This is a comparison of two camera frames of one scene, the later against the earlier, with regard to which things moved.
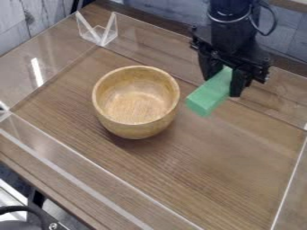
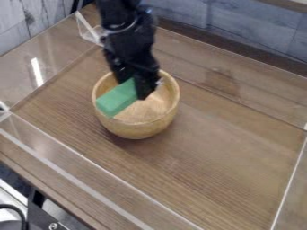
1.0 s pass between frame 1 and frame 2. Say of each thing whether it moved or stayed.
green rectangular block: moved
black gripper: moved
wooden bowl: stayed
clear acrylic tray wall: stayed
